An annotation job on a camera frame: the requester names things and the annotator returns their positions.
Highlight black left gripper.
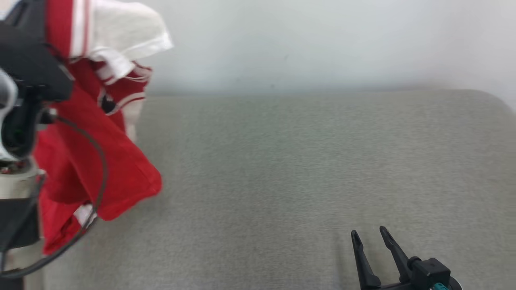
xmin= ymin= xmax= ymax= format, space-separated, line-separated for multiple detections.
xmin=0 ymin=69 xmax=46 ymax=162

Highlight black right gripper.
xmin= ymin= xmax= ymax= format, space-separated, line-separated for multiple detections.
xmin=351 ymin=226 xmax=435 ymax=290

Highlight red Bulls basketball jersey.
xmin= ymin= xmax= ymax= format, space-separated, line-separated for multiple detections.
xmin=32 ymin=0 xmax=175 ymax=222

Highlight grey fabric sofa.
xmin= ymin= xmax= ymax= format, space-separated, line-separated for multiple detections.
xmin=24 ymin=89 xmax=516 ymax=290

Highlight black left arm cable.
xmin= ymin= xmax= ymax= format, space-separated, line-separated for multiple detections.
xmin=0 ymin=115 xmax=108 ymax=279

